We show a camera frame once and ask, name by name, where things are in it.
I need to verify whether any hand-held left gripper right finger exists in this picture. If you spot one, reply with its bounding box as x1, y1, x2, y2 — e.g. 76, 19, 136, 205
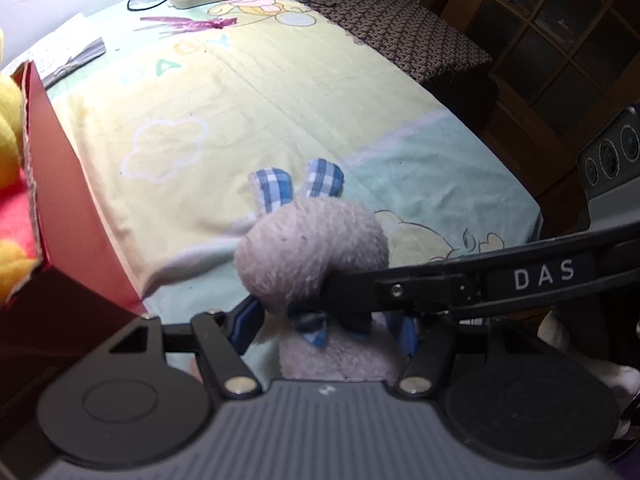
387, 312, 546, 398

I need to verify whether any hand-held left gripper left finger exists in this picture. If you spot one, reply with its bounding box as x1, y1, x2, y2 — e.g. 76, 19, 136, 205
107, 294, 266, 401

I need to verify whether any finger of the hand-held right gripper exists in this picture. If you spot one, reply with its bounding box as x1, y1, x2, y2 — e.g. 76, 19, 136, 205
320, 220, 640, 338

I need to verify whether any white rabbit plush toy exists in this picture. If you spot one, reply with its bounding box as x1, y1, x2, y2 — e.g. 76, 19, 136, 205
234, 157, 421, 381

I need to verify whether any red cardboard box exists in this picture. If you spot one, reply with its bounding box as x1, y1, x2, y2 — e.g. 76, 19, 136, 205
0, 60, 147, 480

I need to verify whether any yellow tiger plush toy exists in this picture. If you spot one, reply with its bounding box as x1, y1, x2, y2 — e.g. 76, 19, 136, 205
0, 30, 43, 306

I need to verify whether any cartoon printed desktop cloth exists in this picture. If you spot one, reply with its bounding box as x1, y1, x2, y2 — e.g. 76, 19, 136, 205
0, 0, 543, 366

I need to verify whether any wooden glass door cabinet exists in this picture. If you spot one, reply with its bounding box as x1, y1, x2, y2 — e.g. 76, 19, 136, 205
417, 0, 640, 211

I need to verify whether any dark patterned pillow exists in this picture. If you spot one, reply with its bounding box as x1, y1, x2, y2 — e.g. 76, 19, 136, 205
300, 0, 493, 126

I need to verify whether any pink plastic ribbon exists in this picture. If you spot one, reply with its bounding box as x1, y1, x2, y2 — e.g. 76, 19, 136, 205
134, 14, 238, 41

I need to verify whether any handwritten paper notebook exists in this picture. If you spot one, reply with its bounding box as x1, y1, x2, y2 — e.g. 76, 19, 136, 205
0, 12, 107, 88

